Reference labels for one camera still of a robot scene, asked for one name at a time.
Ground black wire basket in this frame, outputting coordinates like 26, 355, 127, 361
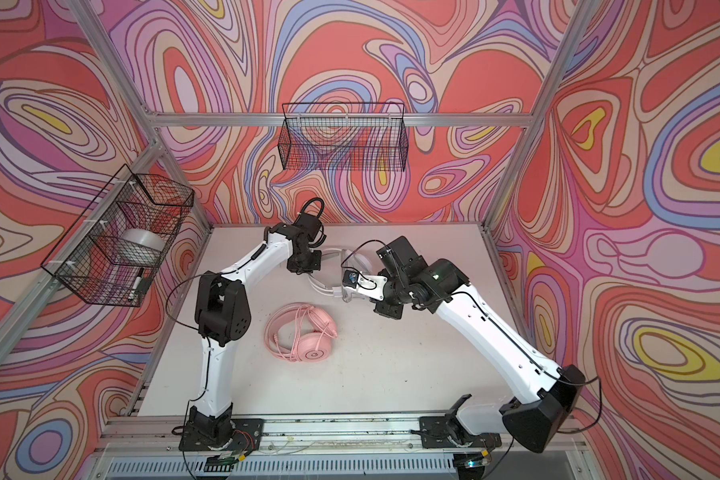
41, 166, 195, 308
277, 101, 409, 172

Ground pink cat-ear headphones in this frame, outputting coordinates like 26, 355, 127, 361
263, 303, 338, 363

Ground white tape roll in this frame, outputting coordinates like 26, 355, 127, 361
116, 228, 165, 267

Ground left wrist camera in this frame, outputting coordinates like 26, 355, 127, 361
293, 213, 326, 248

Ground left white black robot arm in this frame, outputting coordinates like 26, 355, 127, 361
181, 219, 325, 451

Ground marker pen in basket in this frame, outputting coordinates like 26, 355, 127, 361
128, 268, 144, 302

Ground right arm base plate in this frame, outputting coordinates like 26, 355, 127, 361
411, 414, 502, 451

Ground left black wire basket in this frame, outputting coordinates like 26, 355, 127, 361
41, 166, 195, 308

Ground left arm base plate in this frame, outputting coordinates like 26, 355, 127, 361
179, 418, 264, 453

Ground back black wire basket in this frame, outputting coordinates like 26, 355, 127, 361
277, 101, 409, 172

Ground aluminium front rail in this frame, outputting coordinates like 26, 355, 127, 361
95, 410, 583, 457

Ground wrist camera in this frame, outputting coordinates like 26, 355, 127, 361
342, 268, 388, 301
293, 213, 326, 248

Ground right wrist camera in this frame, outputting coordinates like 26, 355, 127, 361
342, 268, 388, 301

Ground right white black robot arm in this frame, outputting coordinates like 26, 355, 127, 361
372, 236, 587, 453

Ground white headphones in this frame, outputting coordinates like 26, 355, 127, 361
308, 247, 372, 303

